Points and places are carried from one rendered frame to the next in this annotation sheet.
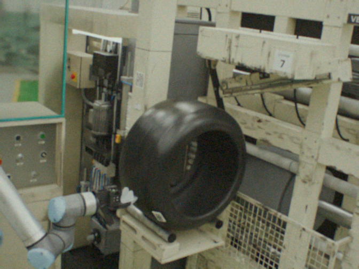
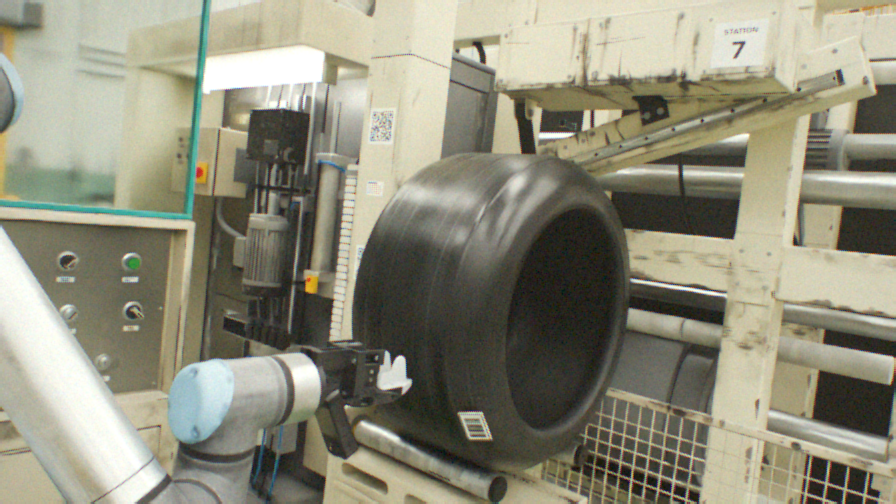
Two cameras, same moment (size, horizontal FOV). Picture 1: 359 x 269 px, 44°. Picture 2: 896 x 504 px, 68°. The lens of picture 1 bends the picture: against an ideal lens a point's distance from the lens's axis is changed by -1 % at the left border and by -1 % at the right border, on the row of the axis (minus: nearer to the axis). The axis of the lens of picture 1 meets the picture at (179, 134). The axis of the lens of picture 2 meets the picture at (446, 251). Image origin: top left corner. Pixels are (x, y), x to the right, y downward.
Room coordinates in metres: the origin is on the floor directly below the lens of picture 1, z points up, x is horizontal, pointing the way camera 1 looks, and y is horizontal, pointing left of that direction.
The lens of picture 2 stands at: (0.73, 0.30, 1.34)
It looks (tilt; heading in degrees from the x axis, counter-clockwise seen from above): 3 degrees down; 350
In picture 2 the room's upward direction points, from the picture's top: 6 degrees clockwise
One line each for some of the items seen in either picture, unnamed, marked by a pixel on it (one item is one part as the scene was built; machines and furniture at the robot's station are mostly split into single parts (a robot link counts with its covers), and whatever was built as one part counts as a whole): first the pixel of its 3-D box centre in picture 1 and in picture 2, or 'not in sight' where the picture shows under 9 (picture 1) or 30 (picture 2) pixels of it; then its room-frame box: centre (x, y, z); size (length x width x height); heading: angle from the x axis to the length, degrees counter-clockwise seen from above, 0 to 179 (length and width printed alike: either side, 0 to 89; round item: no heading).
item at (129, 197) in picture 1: (130, 196); (397, 374); (1.72, 0.17, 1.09); 0.09 x 0.03 x 0.06; 130
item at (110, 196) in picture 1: (105, 198); (338, 376); (1.67, 0.27, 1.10); 0.12 x 0.08 x 0.09; 129
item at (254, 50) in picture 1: (260, 51); (643, 64); (2.08, -0.32, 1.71); 0.61 x 0.25 x 0.15; 40
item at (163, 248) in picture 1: (148, 234); (416, 490); (1.90, 0.09, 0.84); 0.36 x 0.09 x 0.06; 40
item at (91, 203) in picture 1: (86, 203); (288, 387); (1.62, 0.33, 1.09); 0.10 x 0.05 x 0.09; 39
